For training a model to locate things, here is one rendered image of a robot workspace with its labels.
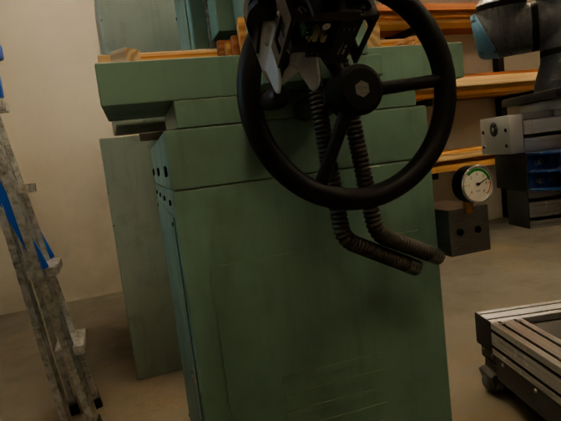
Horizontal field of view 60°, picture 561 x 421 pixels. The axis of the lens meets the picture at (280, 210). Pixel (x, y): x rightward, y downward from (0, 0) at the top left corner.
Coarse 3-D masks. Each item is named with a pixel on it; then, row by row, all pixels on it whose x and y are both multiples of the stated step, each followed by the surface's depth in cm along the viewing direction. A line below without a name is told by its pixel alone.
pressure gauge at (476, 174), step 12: (468, 168) 78; (480, 168) 79; (456, 180) 79; (468, 180) 78; (480, 180) 79; (492, 180) 79; (456, 192) 80; (468, 192) 79; (480, 192) 79; (492, 192) 80; (468, 204) 81
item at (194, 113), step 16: (304, 96) 76; (384, 96) 80; (400, 96) 81; (176, 112) 70; (192, 112) 71; (208, 112) 72; (224, 112) 72; (272, 112) 74; (288, 112) 75; (176, 128) 71
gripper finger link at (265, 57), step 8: (264, 24) 42; (272, 24) 42; (264, 32) 43; (272, 32) 43; (264, 40) 44; (272, 40) 43; (264, 48) 45; (264, 56) 46; (272, 56) 44; (264, 64) 47; (272, 64) 45; (264, 72) 48; (272, 72) 45; (272, 80) 45; (280, 80) 44; (280, 88) 44
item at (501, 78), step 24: (384, 24) 315; (456, 24) 339; (504, 72) 344; (528, 72) 352; (432, 96) 321; (480, 96) 363; (504, 96) 391; (432, 168) 325; (456, 168) 331; (504, 192) 406; (504, 216) 410
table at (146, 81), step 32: (96, 64) 67; (128, 64) 68; (160, 64) 69; (192, 64) 70; (224, 64) 72; (320, 64) 66; (384, 64) 79; (416, 64) 81; (128, 96) 68; (160, 96) 70; (192, 96) 71; (224, 96) 72
